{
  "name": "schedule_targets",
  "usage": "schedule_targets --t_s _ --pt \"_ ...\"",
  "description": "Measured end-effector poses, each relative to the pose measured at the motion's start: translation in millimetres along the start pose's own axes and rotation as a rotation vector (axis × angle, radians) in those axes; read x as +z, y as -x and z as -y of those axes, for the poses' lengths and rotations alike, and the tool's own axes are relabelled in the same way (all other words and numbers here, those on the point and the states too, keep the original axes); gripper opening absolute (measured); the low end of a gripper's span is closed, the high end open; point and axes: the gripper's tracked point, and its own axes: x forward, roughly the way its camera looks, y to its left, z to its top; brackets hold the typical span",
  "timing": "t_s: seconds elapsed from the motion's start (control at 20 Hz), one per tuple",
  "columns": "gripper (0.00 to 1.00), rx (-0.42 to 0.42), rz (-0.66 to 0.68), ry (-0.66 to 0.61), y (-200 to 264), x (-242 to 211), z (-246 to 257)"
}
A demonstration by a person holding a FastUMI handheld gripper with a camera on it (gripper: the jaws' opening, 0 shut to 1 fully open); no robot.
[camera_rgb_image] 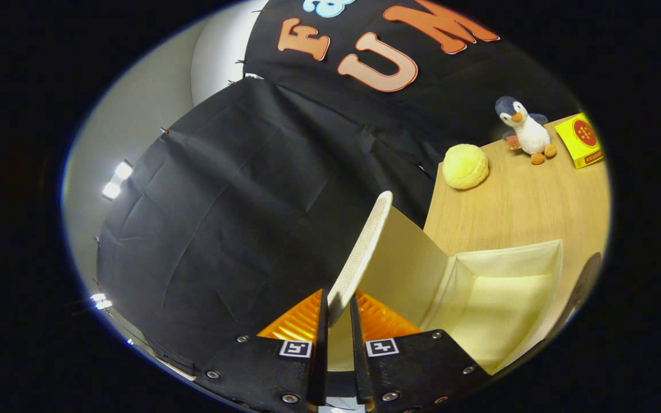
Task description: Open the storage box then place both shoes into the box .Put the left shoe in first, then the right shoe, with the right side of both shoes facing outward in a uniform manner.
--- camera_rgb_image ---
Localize brown fuzzy shoe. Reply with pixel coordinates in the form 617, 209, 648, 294
551, 251, 603, 342

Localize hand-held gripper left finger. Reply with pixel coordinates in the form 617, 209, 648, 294
193, 289, 329, 413

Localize yellow bun plush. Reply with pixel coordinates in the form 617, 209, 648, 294
442, 143, 489, 190

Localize cream fabric storage box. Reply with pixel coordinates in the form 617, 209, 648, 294
326, 191, 565, 376

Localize penguin plush toy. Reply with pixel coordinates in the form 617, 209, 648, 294
494, 96, 558, 166

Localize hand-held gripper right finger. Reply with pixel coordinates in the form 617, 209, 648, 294
349, 290, 489, 413

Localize yellow book with red circle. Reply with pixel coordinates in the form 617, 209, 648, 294
554, 112, 605, 170

